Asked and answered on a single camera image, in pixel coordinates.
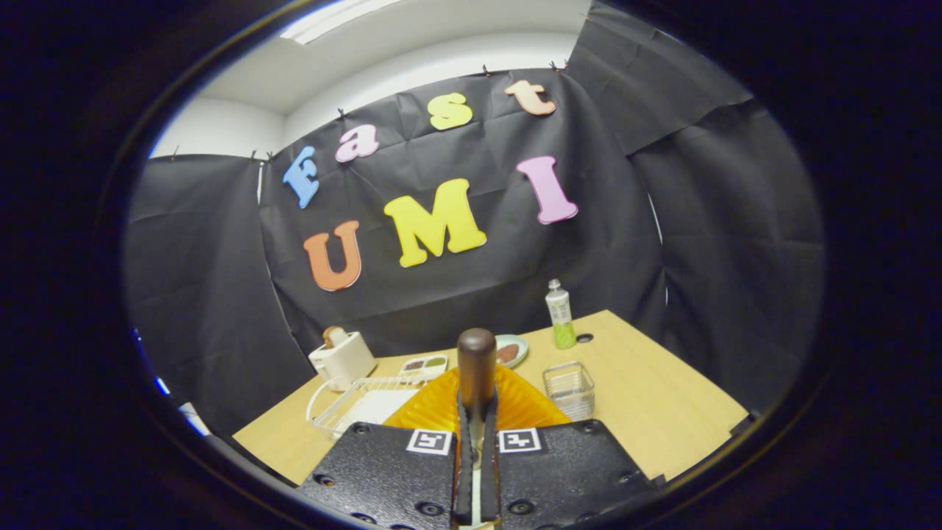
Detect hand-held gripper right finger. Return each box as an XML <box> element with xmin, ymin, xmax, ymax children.
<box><xmin>482</xmin><ymin>364</ymin><xmax>660</xmax><ymax>530</ymax></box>

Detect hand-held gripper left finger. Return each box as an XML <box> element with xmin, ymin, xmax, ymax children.
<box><xmin>297</xmin><ymin>367</ymin><xmax>476</xmax><ymax>530</ymax></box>

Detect metal wire basket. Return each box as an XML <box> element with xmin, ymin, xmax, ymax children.
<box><xmin>542</xmin><ymin>361</ymin><xmax>596</xmax><ymax>423</ymax></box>

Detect brown-handled spoon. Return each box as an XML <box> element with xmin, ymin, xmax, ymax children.
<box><xmin>456</xmin><ymin>328</ymin><xmax>499</xmax><ymax>528</ymax></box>

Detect white wire dish rack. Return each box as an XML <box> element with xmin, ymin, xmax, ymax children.
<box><xmin>306</xmin><ymin>375</ymin><xmax>425</xmax><ymax>441</ymax></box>

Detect small round plate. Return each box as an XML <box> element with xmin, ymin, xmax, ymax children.
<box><xmin>494</xmin><ymin>333</ymin><xmax>530</xmax><ymax>370</ymax></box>

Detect small rectangular food tray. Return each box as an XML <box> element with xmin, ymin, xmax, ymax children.
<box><xmin>400</xmin><ymin>354</ymin><xmax>450</xmax><ymax>378</ymax></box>

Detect white toaster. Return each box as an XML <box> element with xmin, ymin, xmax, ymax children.
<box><xmin>308</xmin><ymin>331</ymin><xmax>378</xmax><ymax>393</ymax></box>

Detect green drink bottle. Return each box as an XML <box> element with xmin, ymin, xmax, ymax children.
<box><xmin>545</xmin><ymin>278</ymin><xmax>578</xmax><ymax>350</ymax></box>

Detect white toaster cable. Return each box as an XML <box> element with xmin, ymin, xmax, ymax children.
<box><xmin>305</xmin><ymin>378</ymin><xmax>329</xmax><ymax>425</ymax></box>

